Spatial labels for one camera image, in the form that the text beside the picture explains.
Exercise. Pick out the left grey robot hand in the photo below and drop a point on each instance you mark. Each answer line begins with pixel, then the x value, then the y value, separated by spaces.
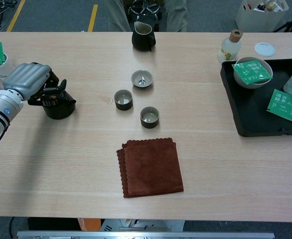
pixel 26 78

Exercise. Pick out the black cast iron teapot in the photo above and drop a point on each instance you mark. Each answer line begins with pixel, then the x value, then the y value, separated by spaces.
pixel 58 112

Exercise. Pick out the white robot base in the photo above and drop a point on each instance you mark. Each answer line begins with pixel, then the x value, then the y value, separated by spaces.
pixel 140 224

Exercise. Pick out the cylindrical grey teacup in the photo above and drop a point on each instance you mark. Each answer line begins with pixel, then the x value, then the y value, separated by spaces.
pixel 123 105
pixel 149 124

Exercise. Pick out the white paper cup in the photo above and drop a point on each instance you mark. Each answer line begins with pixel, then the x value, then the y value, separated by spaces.
pixel 4 70

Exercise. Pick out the wide grey tea bowl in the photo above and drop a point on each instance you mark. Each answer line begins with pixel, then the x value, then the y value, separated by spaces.
pixel 135 81

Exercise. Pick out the beige trouser leg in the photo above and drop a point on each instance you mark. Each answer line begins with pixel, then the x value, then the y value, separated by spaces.
pixel 118 17
pixel 176 15

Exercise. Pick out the black ceramic pitcher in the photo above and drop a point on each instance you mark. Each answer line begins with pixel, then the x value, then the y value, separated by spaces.
pixel 142 41

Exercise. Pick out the black office chair base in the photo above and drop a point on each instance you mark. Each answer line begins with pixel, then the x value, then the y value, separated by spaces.
pixel 145 18

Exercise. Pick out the brown folded cloth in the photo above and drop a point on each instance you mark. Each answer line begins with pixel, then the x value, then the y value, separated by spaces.
pixel 150 169

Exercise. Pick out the frosted bottle with wooden cap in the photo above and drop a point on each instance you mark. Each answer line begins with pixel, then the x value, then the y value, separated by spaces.
pixel 229 49

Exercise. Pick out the white paper bowl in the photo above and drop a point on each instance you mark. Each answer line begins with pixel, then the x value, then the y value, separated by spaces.
pixel 241 82

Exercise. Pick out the black plastic tray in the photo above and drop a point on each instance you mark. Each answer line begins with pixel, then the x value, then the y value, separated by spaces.
pixel 255 117

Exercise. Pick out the white storage bin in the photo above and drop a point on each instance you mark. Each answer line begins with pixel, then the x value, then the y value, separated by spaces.
pixel 257 21

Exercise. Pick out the white round lid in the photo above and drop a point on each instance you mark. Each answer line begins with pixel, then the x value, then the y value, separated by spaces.
pixel 265 49

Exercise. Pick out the black tripod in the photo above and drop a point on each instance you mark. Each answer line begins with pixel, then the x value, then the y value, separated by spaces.
pixel 288 25

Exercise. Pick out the aluminium profile rail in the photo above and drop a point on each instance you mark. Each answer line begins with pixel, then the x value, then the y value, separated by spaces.
pixel 145 235

